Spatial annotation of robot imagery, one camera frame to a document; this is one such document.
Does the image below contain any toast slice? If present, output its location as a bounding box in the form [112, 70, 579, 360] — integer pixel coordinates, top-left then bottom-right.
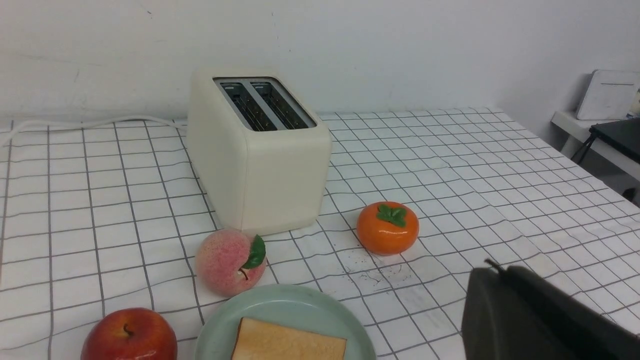
[231, 317, 347, 360]

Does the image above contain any white box device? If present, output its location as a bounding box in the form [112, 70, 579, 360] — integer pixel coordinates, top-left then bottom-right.
[576, 69, 640, 121]

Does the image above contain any pink fake peach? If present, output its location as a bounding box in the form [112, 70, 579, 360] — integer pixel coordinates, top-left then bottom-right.
[195, 228, 266, 297]

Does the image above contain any white side table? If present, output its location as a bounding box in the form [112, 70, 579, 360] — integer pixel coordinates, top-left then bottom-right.
[551, 110, 640, 182]

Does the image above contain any cream white toaster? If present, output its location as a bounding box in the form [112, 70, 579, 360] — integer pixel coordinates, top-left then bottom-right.
[186, 67, 332, 235]

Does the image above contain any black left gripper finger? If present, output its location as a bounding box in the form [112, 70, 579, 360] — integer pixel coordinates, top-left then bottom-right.
[461, 259, 640, 360]

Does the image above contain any red fake apple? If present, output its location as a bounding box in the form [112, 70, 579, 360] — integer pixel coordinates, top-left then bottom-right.
[80, 307, 178, 360]

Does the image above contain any light green plate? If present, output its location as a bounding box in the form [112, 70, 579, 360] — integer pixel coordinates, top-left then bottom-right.
[192, 284, 377, 360]

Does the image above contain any orange fake persimmon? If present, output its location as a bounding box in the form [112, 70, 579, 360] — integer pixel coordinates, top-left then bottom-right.
[355, 201, 419, 256]

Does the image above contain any white toaster power cord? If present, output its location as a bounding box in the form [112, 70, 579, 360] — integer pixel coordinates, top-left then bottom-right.
[0, 118, 188, 146]

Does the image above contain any black flat device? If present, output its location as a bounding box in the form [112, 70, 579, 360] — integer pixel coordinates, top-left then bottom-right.
[570, 117, 640, 164]

